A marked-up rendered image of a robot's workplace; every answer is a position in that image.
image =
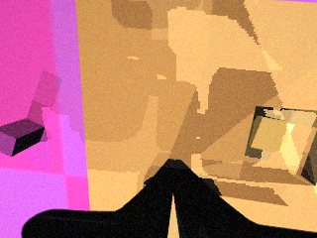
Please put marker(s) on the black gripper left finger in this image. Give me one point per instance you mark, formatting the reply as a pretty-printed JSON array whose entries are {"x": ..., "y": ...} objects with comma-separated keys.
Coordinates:
[{"x": 146, "y": 215}]

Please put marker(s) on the dark purple block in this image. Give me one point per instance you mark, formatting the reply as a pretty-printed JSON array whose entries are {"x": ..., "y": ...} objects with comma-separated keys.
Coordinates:
[{"x": 18, "y": 136}]

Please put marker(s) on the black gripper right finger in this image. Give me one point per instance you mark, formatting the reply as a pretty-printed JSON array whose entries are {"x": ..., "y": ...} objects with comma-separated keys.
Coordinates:
[{"x": 202, "y": 213}]

